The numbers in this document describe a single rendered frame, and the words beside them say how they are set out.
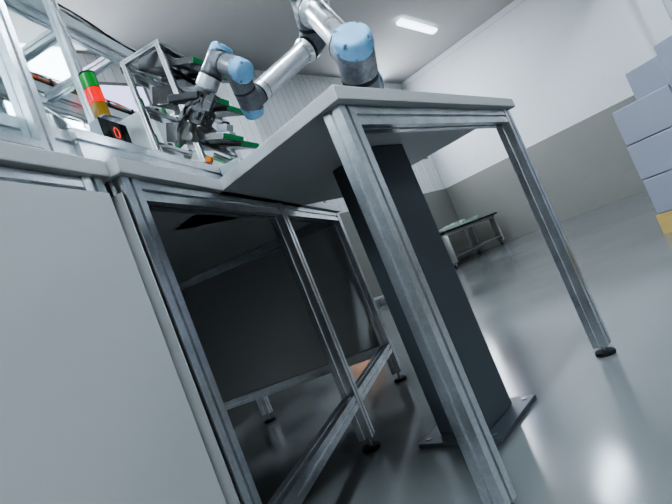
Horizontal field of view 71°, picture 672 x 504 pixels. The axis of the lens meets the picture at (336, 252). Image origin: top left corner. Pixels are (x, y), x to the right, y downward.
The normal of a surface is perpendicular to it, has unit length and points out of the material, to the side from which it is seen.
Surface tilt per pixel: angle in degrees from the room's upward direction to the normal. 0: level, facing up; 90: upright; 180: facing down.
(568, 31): 90
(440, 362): 90
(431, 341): 90
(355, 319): 90
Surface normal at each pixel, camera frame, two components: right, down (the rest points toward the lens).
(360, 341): -0.25, 0.04
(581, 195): -0.64, 0.21
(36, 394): 0.89, -0.38
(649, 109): -0.81, 0.29
